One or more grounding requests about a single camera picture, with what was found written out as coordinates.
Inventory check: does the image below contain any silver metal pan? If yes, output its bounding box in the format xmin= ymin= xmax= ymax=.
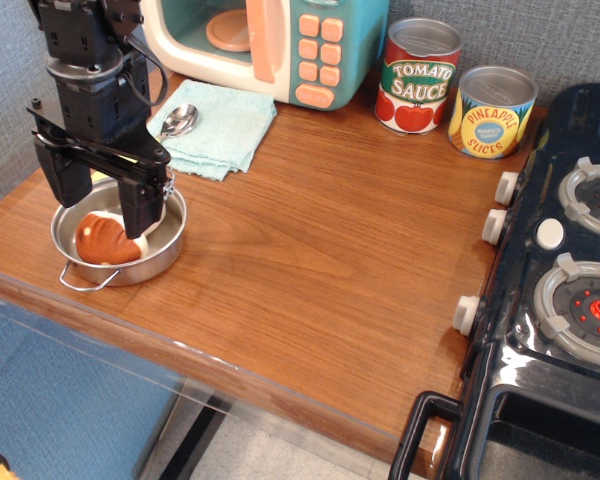
xmin=51 ymin=179 xmax=187 ymax=292

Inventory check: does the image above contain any pineapple slices can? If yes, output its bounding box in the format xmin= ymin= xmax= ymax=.
xmin=448 ymin=65 xmax=538 ymax=159

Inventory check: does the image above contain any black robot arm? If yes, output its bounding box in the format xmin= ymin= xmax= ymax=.
xmin=28 ymin=1 xmax=172 ymax=239

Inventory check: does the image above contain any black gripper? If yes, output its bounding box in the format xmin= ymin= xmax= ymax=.
xmin=27 ymin=98 xmax=172 ymax=238

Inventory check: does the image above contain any spoon with green handle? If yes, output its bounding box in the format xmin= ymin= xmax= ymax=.
xmin=156 ymin=103 xmax=199 ymax=143

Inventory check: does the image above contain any light blue folded cloth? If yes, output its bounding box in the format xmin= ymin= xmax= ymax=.
xmin=148 ymin=80 xmax=277 ymax=181

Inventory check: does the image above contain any plush brown mushroom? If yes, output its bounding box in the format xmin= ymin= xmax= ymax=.
xmin=75 ymin=207 xmax=166 ymax=265

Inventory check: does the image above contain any tomato sauce can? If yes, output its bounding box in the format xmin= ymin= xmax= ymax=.
xmin=375 ymin=17 xmax=463 ymax=134

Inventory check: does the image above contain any toy microwave teal and cream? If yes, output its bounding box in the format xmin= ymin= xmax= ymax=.
xmin=140 ymin=0 xmax=389 ymax=111

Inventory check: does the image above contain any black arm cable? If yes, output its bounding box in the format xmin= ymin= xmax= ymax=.
xmin=122 ymin=32 xmax=170 ymax=108

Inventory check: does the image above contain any black toy stove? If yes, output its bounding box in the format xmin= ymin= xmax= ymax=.
xmin=390 ymin=83 xmax=600 ymax=479

